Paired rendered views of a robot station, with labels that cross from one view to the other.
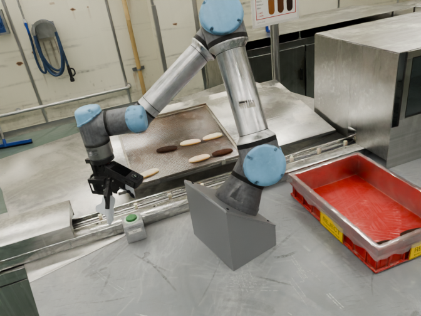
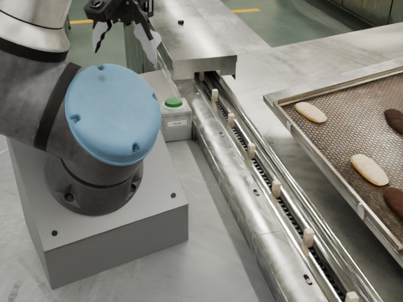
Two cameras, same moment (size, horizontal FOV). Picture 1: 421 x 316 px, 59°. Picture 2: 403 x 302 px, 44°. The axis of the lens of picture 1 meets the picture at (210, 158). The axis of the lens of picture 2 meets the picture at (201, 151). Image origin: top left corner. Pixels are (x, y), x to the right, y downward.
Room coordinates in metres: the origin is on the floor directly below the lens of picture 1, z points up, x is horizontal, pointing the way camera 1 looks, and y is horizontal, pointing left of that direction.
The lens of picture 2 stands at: (1.16, -0.70, 1.40)
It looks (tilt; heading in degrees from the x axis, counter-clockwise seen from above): 31 degrees down; 91
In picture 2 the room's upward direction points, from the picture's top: straight up
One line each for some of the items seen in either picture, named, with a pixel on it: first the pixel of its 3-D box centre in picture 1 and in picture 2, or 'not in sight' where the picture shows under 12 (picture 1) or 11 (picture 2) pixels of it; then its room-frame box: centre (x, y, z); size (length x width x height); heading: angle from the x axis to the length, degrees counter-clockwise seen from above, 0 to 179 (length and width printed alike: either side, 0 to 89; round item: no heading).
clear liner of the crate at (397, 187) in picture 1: (364, 202); not in sight; (1.01, -0.51, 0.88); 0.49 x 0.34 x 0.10; 17
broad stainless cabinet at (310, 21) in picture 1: (304, 67); not in sight; (3.86, -1.13, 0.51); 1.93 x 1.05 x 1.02; 106
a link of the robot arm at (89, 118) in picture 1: (93, 125); not in sight; (1.00, 0.32, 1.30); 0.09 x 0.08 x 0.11; 89
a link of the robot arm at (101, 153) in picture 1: (99, 150); not in sight; (0.99, 0.32, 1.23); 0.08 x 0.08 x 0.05
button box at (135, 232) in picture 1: (135, 230); (175, 126); (1.09, 0.31, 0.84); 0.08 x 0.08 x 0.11; 16
